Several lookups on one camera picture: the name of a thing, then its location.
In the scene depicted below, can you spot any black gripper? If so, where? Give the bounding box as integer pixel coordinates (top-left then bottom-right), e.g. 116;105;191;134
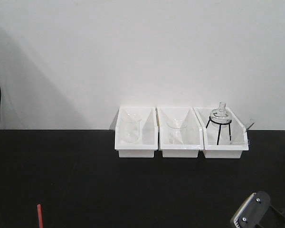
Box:
230;191;285;228

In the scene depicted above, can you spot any red plastic spoon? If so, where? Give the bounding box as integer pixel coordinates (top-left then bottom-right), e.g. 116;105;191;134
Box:
37;204;43;228

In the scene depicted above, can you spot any right white plastic bin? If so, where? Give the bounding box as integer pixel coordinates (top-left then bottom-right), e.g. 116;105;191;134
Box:
193;107;249;159

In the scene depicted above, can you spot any white plastic bin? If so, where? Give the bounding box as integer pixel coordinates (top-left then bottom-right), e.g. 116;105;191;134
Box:
114;106;159;158
193;107;249;159
157;107;204;158

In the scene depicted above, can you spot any round glass flask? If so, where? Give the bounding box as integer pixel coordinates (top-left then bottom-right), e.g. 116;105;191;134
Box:
210;102;232;124

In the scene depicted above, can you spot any middle white plastic bin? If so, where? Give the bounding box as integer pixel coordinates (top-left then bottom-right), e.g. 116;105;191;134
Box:
157;107;204;158

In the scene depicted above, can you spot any clear glass conical flask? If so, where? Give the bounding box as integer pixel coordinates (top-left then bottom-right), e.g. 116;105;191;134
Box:
166;119;188;144

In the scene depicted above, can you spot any left white plastic bin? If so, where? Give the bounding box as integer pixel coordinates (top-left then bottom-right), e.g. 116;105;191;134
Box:
114;106;159;158

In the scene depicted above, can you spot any clear glass beaker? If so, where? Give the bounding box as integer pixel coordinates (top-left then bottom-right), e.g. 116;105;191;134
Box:
120;113;141;144

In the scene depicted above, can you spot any black wire tripod stand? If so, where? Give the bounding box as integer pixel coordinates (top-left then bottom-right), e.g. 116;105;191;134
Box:
206;116;232;145

